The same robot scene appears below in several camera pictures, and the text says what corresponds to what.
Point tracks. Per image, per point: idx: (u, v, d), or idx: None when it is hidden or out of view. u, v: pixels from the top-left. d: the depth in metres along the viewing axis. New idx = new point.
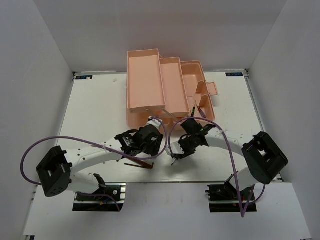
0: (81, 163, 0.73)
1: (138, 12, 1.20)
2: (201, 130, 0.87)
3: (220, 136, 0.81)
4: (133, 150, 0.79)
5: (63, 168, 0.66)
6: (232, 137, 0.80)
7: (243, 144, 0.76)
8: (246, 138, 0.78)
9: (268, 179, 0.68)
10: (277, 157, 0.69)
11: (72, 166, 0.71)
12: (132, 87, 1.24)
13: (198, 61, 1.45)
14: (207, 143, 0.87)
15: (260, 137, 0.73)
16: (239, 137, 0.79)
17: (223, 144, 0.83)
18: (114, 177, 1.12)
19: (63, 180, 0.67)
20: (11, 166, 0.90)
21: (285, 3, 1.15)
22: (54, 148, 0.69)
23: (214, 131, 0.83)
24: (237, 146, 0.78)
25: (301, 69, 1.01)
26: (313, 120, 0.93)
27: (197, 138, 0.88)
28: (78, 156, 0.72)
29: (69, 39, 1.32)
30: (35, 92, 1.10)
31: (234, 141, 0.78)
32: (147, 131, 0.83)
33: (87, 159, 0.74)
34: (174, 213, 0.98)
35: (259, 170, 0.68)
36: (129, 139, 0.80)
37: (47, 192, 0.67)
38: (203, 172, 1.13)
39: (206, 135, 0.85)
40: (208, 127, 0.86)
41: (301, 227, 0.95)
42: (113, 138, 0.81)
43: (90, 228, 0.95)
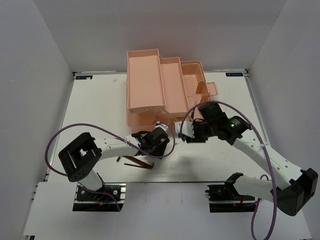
0: (107, 150, 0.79)
1: (138, 12, 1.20)
2: (230, 125, 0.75)
3: (260, 152, 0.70)
4: (145, 148, 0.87)
5: (93, 151, 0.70)
6: (275, 163, 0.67)
7: (285, 176, 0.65)
8: (293, 173, 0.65)
9: (290, 212, 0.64)
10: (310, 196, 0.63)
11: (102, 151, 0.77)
12: (132, 87, 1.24)
13: (199, 61, 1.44)
14: (232, 143, 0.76)
15: (307, 176, 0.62)
16: (284, 166, 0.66)
17: (259, 160, 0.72)
18: (114, 177, 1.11)
19: (90, 164, 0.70)
20: (11, 166, 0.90)
21: (285, 3, 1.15)
22: (83, 134, 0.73)
23: (252, 140, 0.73)
24: (277, 174, 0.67)
25: (301, 69, 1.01)
26: (313, 120, 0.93)
27: (219, 132, 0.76)
28: (105, 144, 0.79)
29: (69, 39, 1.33)
30: (35, 92, 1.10)
31: (277, 168, 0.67)
32: (157, 132, 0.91)
33: (113, 148, 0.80)
34: (174, 213, 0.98)
35: (291, 207, 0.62)
36: (142, 138, 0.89)
37: (71, 176, 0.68)
38: (203, 173, 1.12)
39: (239, 139, 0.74)
40: (239, 122, 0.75)
41: (301, 227, 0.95)
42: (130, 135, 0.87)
43: (89, 228, 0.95)
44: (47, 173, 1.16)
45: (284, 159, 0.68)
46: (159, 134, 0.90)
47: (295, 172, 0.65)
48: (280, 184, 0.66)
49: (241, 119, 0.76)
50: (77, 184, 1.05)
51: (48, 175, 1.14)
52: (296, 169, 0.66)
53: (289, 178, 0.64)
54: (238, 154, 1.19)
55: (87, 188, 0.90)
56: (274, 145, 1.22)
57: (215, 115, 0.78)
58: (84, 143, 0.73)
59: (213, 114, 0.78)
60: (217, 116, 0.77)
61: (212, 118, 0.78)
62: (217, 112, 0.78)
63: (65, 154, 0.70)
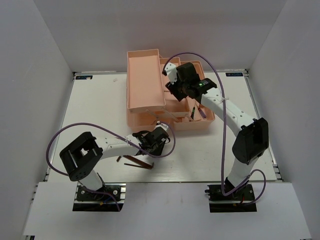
0: (108, 150, 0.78)
1: (138, 12, 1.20)
2: (199, 85, 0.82)
3: (220, 105, 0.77)
4: (146, 147, 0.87)
5: (94, 151, 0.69)
6: (231, 113, 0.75)
7: (239, 123, 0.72)
8: (246, 120, 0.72)
9: (246, 160, 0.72)
10: (263, 144, 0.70)
11: (103, 150, 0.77)
12: (132, 87, 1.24)
13: (199, 61, 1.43)
14: (200, 100, 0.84)
15: (258, 123, 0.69)
16: (239, 115, 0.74)
17: (219, 113, 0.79)
18: (114, 177, 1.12)
19: (91, 163, 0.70)
20: (10, 166, 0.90)
21: (285, 3, 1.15)
22: (84, 134, 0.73)
23: (215, 96, 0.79)
24: (233, 123, 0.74)
25: (301, 69, 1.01)
26: (313, 120, 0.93)
27: (190, 90, 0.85)
28: (106, 143, 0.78)
29: (69, 39, 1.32)
30: (34, 92, 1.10)
31: (232, 117, 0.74)
32: (158, 132, 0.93)
33: (114, 147, 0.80)
34: (174, 213, 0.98)
35: (243, 152, 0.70)
36: (143, 138, 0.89)
37: (72, 175, 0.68)
38: (203, 173, 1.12)
39: (204, 95, 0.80)
40: (207, 83, 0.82)
41: (301, 227, 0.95)
42: (131, 135, 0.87)
43: (90, 228, 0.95)
44: (47, 173, 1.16)
45: (240, 110, 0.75)
46: (159, 134, 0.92)
47: (248, 120, 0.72)
48: (235, 131, 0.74)
49: (209, 81, 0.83)
50: (77, 184, 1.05)
51: (48, 175, 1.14)
52: (250, 118, 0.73)
53: (241, 124, 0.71)
54: None
55: (87, 187, 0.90)
56: (275, 145, 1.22)
57: (187, 75, 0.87)
58: (85, 143, 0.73)
59: (187, 74, 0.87)
60: (191, 77, 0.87)
61: (186, 77, 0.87)
62: (190, 73, 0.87)
63: (66, 153, 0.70)
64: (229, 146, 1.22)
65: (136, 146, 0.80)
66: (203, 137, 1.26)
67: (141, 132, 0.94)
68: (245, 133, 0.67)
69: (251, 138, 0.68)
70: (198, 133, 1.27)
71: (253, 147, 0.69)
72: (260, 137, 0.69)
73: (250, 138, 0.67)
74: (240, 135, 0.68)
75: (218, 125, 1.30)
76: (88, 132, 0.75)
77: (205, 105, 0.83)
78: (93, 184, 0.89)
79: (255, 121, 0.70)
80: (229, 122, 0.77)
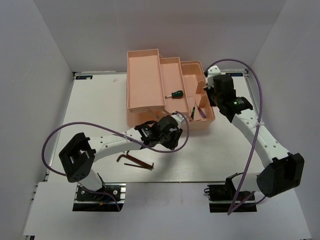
0: (103, 150, 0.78)
1: (138, 12, 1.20)
2: (234, 103, 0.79)
3: (253, 129, 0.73)
4: (151, 141, 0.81)
5: (86, 154, 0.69)
6: (263, 141, 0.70)
7: (270, 154, 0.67)
8: (279, 153, 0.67)
9: (271, 194, 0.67)
10: (292, 181, 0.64)
11: (96, 152, 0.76)
12: (132, 88, 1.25)
13: (199, 61, 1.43)
14: (231, 119, 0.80)
15: (292, 158, 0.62)
16: (272, 145, 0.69)
17: (250, 137, 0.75)
18: (114, 177, 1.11)
19: (86, 165, 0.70)
20: (10, 166, 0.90)
21: (285, 3, 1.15)
22: (79, 134, 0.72)
23: (249, 118, 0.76)
24: (264, 152, 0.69)
25: (301, 69, 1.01)
26: (313, 120, 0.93)
27: (223, 107, 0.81)
28: (101, 144, 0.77)
29: (69, 39, 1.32)
30: (34, 92, 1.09)
31: (264, 146, 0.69)
32: (165, 122, 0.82)
33: (109, 146, 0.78)
34: (174, 212, 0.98)
35: (268, 185, 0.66)
36: (147, 130, 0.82)
37: (71, 176, 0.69)
38: (203, 173, 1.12)
39: (237, 115, 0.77)
40: (243, 102, 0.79)
41: (301, 227, 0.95)
42: (133, 128, 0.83)
43: (90, 228, 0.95)
44: (47, 173, 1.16)
45: (275, 141, 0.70)
46: (167, 124, 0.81)
47: (281, 152, 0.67)
48: (264, 161, 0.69)
49: (245, 100, 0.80)
50: (77, 184, 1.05)
51: (48, 175, 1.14)
52: (284, 150, 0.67)
53: (272, 156, 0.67)
54: (238, 154, 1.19)
55: (87, 187, 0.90)
56: None
57: (225, 91, 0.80)
58: (80, 143, 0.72)
59: (224, 89, 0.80)
60: (228, 93, 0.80)
61: (222, 91, 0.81)
62: (228, 88, 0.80)
63: (64, 155, 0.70)
64: (230, 146, 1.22)
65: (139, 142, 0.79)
66: (203, 137, 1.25)
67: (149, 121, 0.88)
68: (275, 167, 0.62)
69: (281, 173, 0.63)
70: (198, 133, 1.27)
71: (282, 183, 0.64)
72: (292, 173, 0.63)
73: (281, 173, 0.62)
74: (269, 167, 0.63)
75: (218, 125, 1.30)
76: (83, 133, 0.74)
77: (236, 125, 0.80)
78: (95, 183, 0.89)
79: (290, 155, 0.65)
80: (258, 150, 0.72)
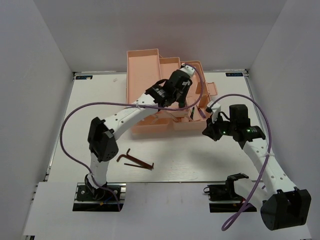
0: (122, 126, 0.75)
1: (138, 12, 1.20)
2: (247, 130, 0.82)
3: (262, 158, 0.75)
4: (166, 99, 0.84)
5: (107, 135, 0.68)
6: (271, 172, 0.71)
7: (276, 186, 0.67)
8: (285, 185, 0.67)
9: (272, 226, 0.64)
10: (297, 218, 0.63)
11: (115, 130, 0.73)
12: (132, 88, 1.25)
13: (199, 61, 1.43)
14: (243, 145, 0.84)
15: (298, 193, 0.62)
16: (279, 178, 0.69)
17: (258, 165, 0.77)
18: (114, 177, 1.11)
19: (111, 145, 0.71)
20: (11, 166, 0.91)
21: (285, 3, 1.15)
22: (94, 120, 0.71)
23: (259, 147, 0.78)
24: (270, 182, 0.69)
25: (302, 69, 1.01)
26: (313, 120, 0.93)
27: (236, 132, 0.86)
28: (116, 121, 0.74)
29: (69, 38, 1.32)
30: (34, 92, 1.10)
31: (270, 177, 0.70)
32: (176, 77, 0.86)
33: (126, 121, 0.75)
34: (174, 212, 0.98)
35: (271, 217, 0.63)
36: (159, 90, 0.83)
37: (103, 156, 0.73)
38: (204, 173, 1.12)
39: (249, 142, 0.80)
40: (255, 132, 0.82)
41: (301, 227, 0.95)
42: (143, 94, 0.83)
43: (89, 228, 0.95)
44: (47, 173, 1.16)
45: (283, 173, 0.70)
46: (177, 80, 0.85)
47: (287, 186, 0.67)
48: (269, 192, 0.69)
49: (258, 129, 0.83)
50: (77, 184, 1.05)
51: (48, 175, 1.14)
52: (290, 184, 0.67)
53: (276, 188, 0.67)
54: (238, 154, 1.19)
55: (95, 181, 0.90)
56: (275, 145, 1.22)
57: (240, 120, 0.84)
58: (99, 127, 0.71)
59: (238, 116, 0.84)
60: (241, 121, 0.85)
61: (236, 119, 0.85)
62: (242, 115, 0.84)
63: (90, 142, 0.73)
64: (229, 146, 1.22)
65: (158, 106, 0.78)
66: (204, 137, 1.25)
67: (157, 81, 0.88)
68: (279, 198, 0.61)
69: (285, 206, 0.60)
70: (198, 133, 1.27)
71: (285, 217, 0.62)
72: (297, 209, 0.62)
73: (285, 206, 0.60)
74: (273, 197, 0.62)
75: None
76: (97, 117, 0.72)
77: (247, 151, 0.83)
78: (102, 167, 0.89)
79: (296, 190, 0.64)
80: (265, 179, 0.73)
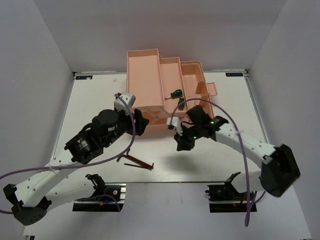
0: (34, 195, 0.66)
1: (138, 12, 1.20)
2: (211, 123, 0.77)
3: (236, 138, 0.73)
4: (93, 150, 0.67)
5: (13, 210, 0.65)
6: (249, 145, 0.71)
7: (261, 154, 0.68)
8: (267, 149, 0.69)
9: (279, 192, 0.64)
10: (293, 173, 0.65)
11: (25, 203, 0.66)
12: (132, 88, 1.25)
13: (199, 61, 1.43)
14: (214, 138, 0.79)
15: (280, 150, 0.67)
16: (258, 146, 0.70)
17: (236, 146, 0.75)
18: (114, 177, 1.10)
19: (25, 214, 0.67)
20: (11, 166, 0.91)
21: (284, 3, 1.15)
22: (5, 189, 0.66)
23: (229, 130, 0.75)
24: (254, 154, 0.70)
25: (301, 70, 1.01)
26: (313, 120, 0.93)
27: (204, 130, 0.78)
28: (27, 190, 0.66)
29: (68, 39, 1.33)
30: (34, 92, 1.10)
31: (251, 149, 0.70)
32: (97, 122, 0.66)
33: (38, 189, 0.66)
34: (174, 212, 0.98)
35: (273, 184, 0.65)
36: (82, 141, 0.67)
37: (26, 221, 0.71)
38: (205, 173, 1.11)
39: (218, 131, 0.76)
40: (220, 121, 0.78)
41: (301, 227, 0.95)
42: (63, 149, 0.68)
43: (89, 228, 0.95)
44: None
45: (258, 140, 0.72)
46: (99, 127, 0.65)
47: (268, 148, 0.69)
48: (258, 162, 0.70)
49: (220, 117, 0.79)
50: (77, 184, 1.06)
51: None
52: (269, 145, 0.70)
53: (262, 154, 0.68)
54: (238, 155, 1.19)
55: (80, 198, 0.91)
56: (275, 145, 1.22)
57: (202, 118, 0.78)
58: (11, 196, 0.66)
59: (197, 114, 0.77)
60: (202, 118, 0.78)
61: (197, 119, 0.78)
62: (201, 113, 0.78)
63: None
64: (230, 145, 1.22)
65: (74, 166, 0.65)
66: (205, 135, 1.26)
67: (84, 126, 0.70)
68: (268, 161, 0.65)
69: (277, 165, 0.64)
70: None
71: (284, 177, 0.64)
72: (287, 164, 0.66)
73: (277, 166, 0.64)
74: (264, 165, 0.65)
75: None
76: (11, 183, 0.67)
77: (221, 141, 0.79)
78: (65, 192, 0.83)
79: (277, 149, 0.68)
80: (248, 154, 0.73)
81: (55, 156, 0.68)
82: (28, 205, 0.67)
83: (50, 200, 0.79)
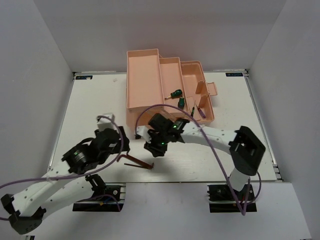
0: (31, 205, 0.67)
1: (138, 12, 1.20)
2: (174, 127, 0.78)
3: (200, 135, 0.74)
4: (88, 163, 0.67)
5: (10, 219, 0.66)
6: (213, 136, 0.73)
7: (226, 142, 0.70)
8: (230, 136, 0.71)
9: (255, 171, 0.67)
10: (259, 148, 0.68)
11: (21, 213, 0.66)
12: (132, 88, 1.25)
13: (199, 61, 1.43)
14: (182, 140, 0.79)
15: (241, 132, 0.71)
16: (220, 134, 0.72)
17: (204, 142, 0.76)
18: (114, 177, 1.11)
19: (22, 223, 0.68)
20: (11, 166, 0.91)
21: (285, 3, 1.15)
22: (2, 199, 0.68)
23: (192, 129, 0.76)
24: (220, 144, 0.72)
25: (301, 69, 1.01)
26: (313, 120, 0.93)
27: (170, 136, 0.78)
28: (24, 200, 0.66)
29: (68, 39, 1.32)
30: (34, 92, 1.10)
31: (216, 139, 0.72)
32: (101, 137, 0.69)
33: (35, 199, 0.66)
34: (174, 212, 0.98)
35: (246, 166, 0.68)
36: (80, 153, 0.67)
37: (23, 230, 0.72)
38: (204, 173, 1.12)
39: (182, 133, 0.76)
40: (181, 124, 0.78)
41: (301, 227, 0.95)
42: (60, 160, 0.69)
43: (89, 228, 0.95)
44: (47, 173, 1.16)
45: (220, 130, 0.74)
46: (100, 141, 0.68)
47: (230, 134, 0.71)
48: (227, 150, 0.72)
49: (182, 119, 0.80)
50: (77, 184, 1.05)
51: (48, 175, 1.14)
52: (230, 131, 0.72)
53: (227, 141, 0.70)
54: None
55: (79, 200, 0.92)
56: (275, 145, 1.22)
57: (164, 125, 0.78)
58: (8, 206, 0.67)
59: (159, 122, 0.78)
60: (164, 124, 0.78)
61: (160, 127, 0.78)
62: (162, 120, 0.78)
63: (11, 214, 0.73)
64: None
65: (68, 177, 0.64)
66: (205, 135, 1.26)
67: (83, 140, 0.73)
68: (233, 146, 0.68)
69: (242, 147, 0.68)
70: None
71: (252, 155, 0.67)
72: (251, 142, 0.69)
73: (241, 148, 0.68)
74: (232, 151, 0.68)
75: (218, 124, 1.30)
76: (8, 193, 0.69)
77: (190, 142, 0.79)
78: (62, 197, 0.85)
79: (238, 132, 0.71)
80: (216, 146, 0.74)
81: (53, 167, 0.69)
82: (25, 214, 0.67)
83: (45, 209, 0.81)
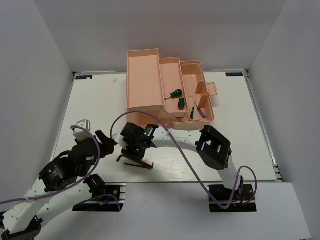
0: (18, 223, 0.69)
1: (138, 12, 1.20)
2: (145, 134, 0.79)
3: (169, 138, 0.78)
4: (64, 179, 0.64)
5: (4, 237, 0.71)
6: (181, 137, 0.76)
7: (194, 143, 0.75)
8: (195, 136, 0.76)
9: (223, 166, 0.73)
10: (223, 143, 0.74)
11: (11, 231, 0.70)
12: (131, 88, 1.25)
13: (198, 61, 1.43)
14: (155, 145, 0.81)
15: (205, 132, 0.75)
16: (187, 135, 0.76)
17: (171, 144, 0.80)
18: (114, 177, 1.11)
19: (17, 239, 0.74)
20: (11, 166, 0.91)
21: (285, 3, 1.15)
22: None
23: (161, 133, 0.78)
24: (188, 145, 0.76)
25: (301, 69, 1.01)
26: (312, 120, 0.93)
27: (143, 143, 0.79)
28: (11, 219, 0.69)
29: (68, 39, 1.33)
30: (34, 92, 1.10)
31: (184, 141, 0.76)
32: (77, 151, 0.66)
33: (21, 217, 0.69)
34: (174, 212, 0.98)
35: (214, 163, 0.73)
36: (54, 170, 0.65)
37: None
38: (204, 173, 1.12)
39: (153, 139, 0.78)
40: (151, 129, 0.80)
41: (301, 227, 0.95)
42: (37, 179, 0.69)
43: (89, 228, 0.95)
44: None
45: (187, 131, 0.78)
46: (77, 156, 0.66)
47: (196, 134, 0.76)
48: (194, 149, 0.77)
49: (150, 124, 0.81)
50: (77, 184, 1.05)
51: None
52: (196, 132, 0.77)
53: (194, 142, 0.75)
54: (238, 154, 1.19)
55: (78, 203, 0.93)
56: (275, 145, 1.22)
57: (135, 134, 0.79)
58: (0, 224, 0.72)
59: (130, 131, 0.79)
60: (136, 132, 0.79)
61: (133, 135, 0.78)
62: (133, 128, 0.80)
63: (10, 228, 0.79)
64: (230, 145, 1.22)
65: (47, 196, 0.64)
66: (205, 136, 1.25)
67: (59, 154, 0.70)
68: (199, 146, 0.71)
69: (208, 146, 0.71)
70: None
71: (218, 152, 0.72)
72: (216, 140, 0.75)
73: (208, 146, 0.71)
74: (199, 151, 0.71)
75: (218, 124, 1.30)
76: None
77: (161, 145, 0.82)
78: (56, 206, 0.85)
79: (203, 131, 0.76)
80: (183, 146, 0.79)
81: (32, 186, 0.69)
82: (15, 232, 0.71)
83: (41, 219, 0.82)
